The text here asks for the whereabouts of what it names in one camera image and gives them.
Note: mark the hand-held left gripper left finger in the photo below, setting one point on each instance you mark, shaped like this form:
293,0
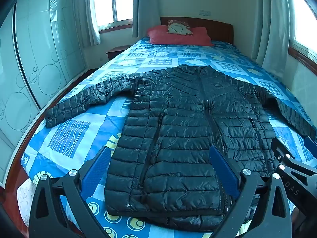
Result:
95,172

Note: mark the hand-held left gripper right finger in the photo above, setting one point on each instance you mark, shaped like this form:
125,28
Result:
224,172

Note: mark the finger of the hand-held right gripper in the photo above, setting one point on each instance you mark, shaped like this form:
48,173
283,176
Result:
311,145
298,172

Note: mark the black puffer jacket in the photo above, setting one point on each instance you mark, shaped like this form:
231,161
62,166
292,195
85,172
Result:
185,129

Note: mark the bed with blue patterned sheet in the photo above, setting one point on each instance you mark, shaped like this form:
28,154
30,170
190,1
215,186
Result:
74,133

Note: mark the long pale curtain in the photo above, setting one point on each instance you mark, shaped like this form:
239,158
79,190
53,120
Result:
275,29

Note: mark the wooden nightstand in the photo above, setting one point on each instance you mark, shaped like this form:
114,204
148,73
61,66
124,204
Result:
116,50

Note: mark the red pillow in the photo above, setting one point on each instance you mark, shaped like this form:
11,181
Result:
178,40

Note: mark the white curtain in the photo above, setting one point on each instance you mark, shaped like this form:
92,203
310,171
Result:
92,29

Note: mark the dark wooden headboard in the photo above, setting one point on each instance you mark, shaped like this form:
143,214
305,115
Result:
218,29

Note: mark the small printed cushion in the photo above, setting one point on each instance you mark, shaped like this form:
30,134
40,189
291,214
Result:
177,28

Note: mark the window with wooden sill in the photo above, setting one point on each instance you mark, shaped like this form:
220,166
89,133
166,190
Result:
123,0

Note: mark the reddish wooden bed frame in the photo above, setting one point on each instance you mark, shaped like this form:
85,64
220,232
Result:
13,178

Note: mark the window with wooden frame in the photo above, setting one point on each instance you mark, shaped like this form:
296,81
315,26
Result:
304,24

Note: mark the white wall socket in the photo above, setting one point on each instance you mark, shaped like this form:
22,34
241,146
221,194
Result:
205,12

